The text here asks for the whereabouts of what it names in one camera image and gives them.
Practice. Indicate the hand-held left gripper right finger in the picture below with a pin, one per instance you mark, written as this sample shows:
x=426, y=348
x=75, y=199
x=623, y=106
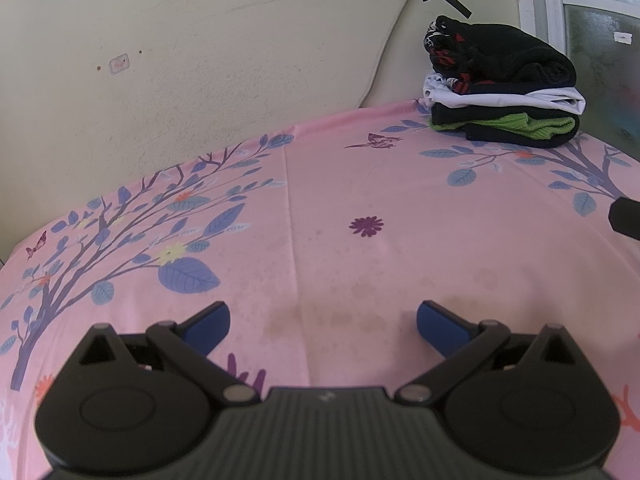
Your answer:
x=440, y=327

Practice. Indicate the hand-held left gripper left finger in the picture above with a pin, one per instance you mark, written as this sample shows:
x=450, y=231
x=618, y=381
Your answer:
x=207, y=329

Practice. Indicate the pink floral bedsheet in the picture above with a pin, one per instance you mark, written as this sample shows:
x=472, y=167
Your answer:
x=325, y=260

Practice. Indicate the small wall sticker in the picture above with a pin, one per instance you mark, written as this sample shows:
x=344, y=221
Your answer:
x=118, y=64

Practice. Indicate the black and green garment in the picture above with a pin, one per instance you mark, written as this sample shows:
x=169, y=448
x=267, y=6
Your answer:
x=520, y=130

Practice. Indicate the black garment with red print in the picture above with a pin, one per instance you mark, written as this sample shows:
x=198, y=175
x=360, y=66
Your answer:
x=505, y=55

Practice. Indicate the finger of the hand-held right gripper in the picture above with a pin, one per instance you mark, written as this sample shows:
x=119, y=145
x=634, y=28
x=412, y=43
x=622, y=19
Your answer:
x=627, y=217

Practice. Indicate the white garment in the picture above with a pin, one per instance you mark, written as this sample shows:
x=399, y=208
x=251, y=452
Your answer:
x=500, y=99

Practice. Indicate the white window sticker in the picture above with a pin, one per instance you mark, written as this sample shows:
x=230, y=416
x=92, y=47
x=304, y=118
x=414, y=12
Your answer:
x=623, y=36

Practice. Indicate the white-framed frosted window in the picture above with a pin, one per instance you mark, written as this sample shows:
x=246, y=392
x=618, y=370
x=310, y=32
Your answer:
x=600, y=60

